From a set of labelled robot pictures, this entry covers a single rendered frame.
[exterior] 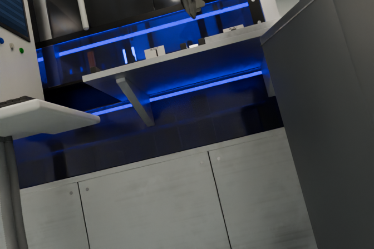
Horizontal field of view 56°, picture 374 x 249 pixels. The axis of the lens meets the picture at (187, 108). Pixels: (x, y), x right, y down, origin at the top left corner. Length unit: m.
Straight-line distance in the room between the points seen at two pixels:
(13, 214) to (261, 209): 0.91
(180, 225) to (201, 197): 0.14
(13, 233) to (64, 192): 0.26
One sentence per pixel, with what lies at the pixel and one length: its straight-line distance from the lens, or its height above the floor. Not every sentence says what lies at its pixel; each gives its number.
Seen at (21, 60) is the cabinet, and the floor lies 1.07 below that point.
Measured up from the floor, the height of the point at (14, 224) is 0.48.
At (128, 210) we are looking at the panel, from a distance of 1.48.
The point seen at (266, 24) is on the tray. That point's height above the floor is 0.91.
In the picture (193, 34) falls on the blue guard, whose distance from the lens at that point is 1.50.
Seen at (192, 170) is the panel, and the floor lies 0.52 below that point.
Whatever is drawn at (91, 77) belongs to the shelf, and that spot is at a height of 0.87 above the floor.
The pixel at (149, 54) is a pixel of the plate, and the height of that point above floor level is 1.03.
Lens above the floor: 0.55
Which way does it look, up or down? 8 degrees up
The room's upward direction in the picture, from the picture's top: 13 degrees counter-clockwise
